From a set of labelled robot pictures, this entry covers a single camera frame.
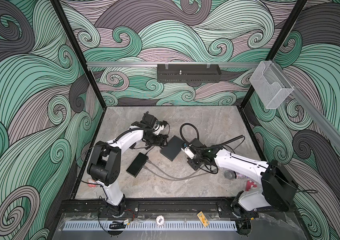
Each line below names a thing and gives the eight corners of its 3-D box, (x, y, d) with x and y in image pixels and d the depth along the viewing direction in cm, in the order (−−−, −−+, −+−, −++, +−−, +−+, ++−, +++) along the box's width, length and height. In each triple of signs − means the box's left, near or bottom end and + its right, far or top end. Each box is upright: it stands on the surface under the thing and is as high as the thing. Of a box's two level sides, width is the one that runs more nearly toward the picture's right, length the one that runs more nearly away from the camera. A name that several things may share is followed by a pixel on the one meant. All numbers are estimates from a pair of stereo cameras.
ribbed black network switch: (126, 172, 88) (125, 171, 86) (140, 153, 96) (139, 151, 94) (135, 178, 85) (134, 176, 84) (148, 158, 94) (148, 156, 92)
